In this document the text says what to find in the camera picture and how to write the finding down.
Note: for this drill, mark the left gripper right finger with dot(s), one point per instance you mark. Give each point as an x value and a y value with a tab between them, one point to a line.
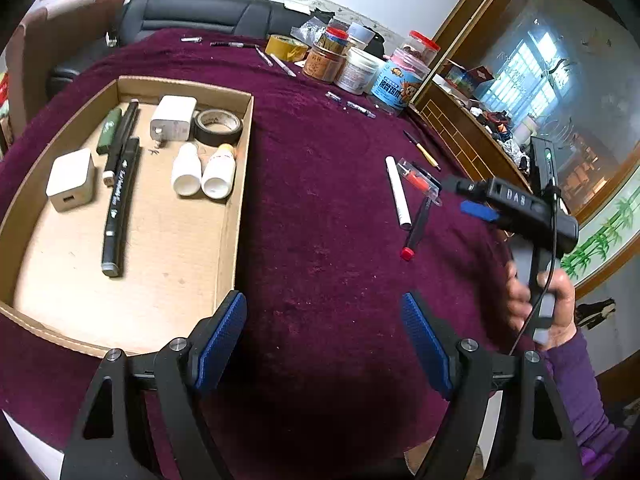
533	438

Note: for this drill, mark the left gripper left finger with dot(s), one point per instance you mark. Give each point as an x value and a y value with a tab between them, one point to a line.
131	396

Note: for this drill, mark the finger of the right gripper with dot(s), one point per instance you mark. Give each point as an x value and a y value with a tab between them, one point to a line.
479	211

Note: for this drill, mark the red candle clear package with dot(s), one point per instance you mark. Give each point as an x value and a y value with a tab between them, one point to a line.
420	179

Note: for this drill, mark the white paint marker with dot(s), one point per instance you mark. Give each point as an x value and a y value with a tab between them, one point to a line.
401	205

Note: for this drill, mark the black marker red tip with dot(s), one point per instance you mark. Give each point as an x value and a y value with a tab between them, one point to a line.
417	231

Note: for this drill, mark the black twin marker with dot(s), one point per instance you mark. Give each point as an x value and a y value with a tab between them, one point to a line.
117	214

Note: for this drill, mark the small white cube charger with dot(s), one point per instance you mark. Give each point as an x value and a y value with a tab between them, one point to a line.
71	180

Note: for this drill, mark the white bottle orange cap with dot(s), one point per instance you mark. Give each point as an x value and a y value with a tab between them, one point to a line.
218	177

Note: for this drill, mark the black electrical tape roll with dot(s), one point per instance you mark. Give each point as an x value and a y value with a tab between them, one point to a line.
214	127

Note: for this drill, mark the white dropper bottle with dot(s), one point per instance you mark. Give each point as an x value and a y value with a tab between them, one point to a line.
186	171

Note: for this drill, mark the thin black pen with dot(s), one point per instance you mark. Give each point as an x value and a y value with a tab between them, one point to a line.
120	138

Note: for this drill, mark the green lighter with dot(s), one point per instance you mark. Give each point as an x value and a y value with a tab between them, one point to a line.
109	127

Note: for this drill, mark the large white power adapter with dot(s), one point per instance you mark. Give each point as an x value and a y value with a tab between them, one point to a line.
172	119

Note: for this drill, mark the purple sleeve right forearm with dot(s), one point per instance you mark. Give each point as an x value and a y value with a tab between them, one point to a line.
597	438

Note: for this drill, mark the person's right hand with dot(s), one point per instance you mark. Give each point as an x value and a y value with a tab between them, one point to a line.
540	299

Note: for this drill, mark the yellow black pen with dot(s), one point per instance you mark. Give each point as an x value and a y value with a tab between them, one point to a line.
417	144

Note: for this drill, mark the wooden side cabinet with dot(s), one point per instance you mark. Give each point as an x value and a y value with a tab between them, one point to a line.
476	152

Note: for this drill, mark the maroon velvet tablecloth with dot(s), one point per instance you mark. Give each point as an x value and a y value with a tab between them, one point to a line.
324	382

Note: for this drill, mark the blue patterned pen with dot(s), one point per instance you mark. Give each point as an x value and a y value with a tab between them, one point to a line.
360	109

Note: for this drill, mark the blue label snack jar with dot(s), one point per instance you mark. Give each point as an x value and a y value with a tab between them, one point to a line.
398	81

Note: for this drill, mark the red lid clear jar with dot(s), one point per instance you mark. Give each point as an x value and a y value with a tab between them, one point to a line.
421	47

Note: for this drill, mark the white plastic tub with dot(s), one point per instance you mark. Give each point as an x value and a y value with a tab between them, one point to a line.
358	72

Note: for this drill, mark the small silver battery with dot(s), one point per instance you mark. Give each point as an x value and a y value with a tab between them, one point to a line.
334	97

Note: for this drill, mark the brown label plastic jar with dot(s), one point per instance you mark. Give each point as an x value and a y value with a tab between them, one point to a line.
323	65

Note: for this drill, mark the brown cardboard tray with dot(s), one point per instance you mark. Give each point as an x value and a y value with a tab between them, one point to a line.
178	254

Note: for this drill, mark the white craft knife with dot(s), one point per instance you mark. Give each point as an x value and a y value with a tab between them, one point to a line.
282	65

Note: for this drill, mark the yellow packing tape roll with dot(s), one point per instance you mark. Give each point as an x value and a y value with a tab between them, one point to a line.
286	49

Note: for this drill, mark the thin silver scalpel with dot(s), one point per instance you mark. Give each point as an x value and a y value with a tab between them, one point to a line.
263	56

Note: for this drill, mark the black silver pen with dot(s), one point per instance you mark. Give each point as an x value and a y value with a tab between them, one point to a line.
231	44

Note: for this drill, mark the black leather sofa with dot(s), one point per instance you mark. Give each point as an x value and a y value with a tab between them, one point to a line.
139	19

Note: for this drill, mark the maroon armchair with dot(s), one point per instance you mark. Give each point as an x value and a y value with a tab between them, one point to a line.
44	38

